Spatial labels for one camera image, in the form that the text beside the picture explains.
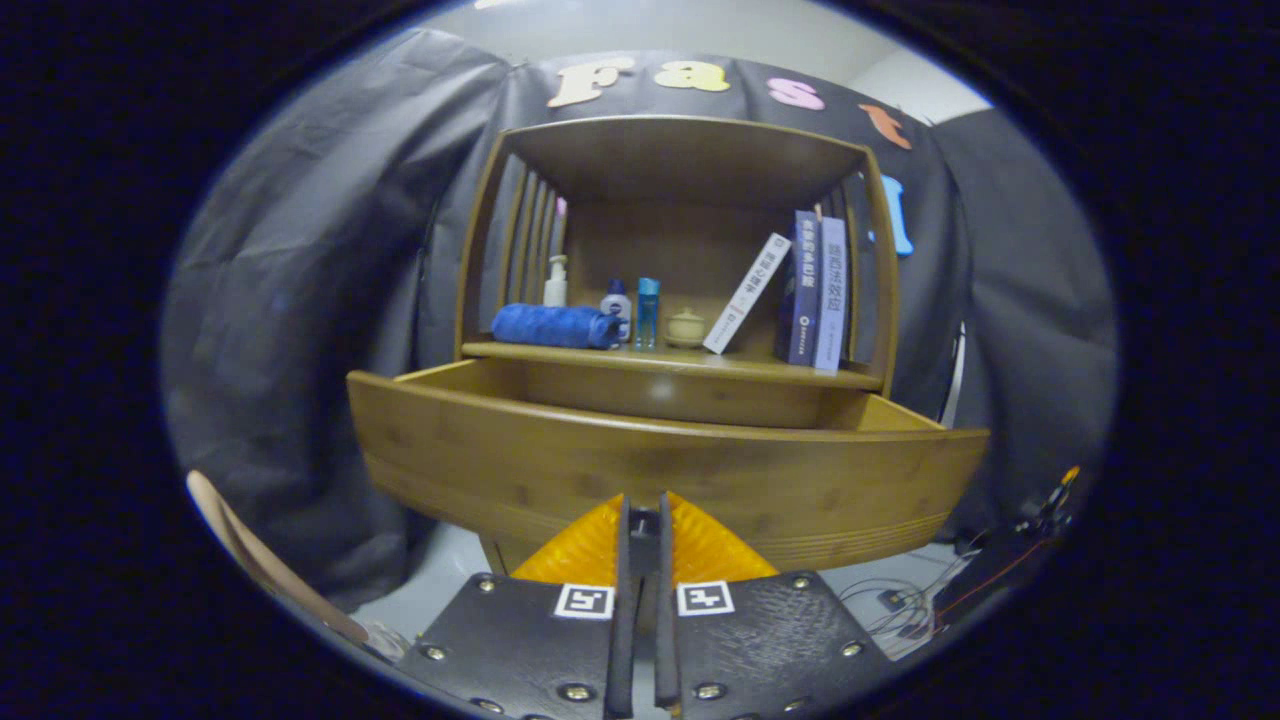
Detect thin floor cables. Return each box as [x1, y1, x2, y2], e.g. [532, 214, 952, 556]
[838, 575, 966, 656]

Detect blue folded towel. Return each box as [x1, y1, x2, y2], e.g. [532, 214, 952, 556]
[490, 303, 623, 351]

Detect wooden drawer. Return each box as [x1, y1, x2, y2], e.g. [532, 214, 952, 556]
[346, 358, 991, 573]

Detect beige wooden chair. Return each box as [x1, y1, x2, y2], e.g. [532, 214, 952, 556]
[186, 470, 371, 646]

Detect white book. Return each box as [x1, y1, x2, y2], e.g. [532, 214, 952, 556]
[702, 232, 793, 356]

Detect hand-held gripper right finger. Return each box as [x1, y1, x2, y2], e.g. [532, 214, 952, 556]
[655, 491, 898, 720]

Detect pale purple book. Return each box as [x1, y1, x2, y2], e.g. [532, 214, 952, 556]
[813, 216, 849, 375]

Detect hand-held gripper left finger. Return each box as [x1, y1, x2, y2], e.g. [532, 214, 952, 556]
[398, 494, 635, 720]

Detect wooden countertop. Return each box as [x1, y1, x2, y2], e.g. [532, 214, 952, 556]
[462, 338, 886, 391]

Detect beige lidded tea cup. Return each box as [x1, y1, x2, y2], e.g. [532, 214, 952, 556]
[665, 307, 708, 350]

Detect white bottle with blue cap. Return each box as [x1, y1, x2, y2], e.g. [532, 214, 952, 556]
[600, 278, 633, 343]

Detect black device with orange part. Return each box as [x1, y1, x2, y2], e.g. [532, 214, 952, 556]
[935, 465, 1083, 626]

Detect dark blue book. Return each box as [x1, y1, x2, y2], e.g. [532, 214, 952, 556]
[775, 210, 823, 367]

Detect wooden cabinet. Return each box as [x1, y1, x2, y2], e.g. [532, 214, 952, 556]
[455, 114, 901, 579]

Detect clear blue bottle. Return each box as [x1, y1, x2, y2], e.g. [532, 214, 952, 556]
[635, 277, 661, 351]

